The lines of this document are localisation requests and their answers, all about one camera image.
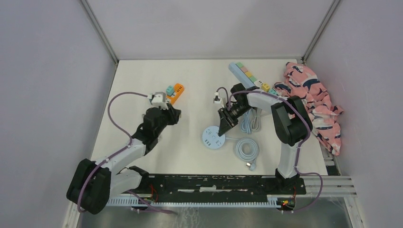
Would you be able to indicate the pink patterned cloth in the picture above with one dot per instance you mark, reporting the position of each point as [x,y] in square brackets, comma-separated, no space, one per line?
[301,81]

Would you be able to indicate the yellow plug on white strip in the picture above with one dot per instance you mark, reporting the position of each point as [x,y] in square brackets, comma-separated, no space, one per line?
[265,87]

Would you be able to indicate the teal plug on white strip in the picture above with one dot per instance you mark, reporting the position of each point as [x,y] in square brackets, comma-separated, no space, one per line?
[272,91]

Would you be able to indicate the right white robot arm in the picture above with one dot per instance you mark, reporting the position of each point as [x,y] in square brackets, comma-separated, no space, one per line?
[291,121]

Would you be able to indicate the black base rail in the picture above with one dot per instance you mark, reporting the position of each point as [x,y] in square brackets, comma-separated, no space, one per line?
[192,188]

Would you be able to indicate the long blue power strip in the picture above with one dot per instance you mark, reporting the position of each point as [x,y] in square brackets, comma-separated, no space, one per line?
[246,78]

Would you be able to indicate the orange power strip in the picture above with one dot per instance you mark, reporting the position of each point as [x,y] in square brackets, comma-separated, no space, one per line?
[179,89]

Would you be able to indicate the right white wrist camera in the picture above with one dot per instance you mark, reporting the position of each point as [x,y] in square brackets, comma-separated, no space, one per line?
[217,99]

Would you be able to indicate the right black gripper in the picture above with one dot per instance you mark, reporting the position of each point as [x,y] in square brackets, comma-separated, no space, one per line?
[226,121]

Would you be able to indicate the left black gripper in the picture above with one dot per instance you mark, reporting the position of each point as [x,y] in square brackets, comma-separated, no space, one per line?
[174,114]

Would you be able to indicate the teal plug on orange strip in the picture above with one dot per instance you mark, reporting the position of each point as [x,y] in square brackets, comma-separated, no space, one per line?
[170,91]

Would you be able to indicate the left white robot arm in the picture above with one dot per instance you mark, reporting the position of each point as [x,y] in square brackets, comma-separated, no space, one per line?
[95,182]

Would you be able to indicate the round blue power socket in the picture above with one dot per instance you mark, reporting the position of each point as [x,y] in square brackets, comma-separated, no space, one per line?
[211,139]

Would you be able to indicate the white power strip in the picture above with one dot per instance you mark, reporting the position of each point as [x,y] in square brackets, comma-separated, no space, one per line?
[258,83]

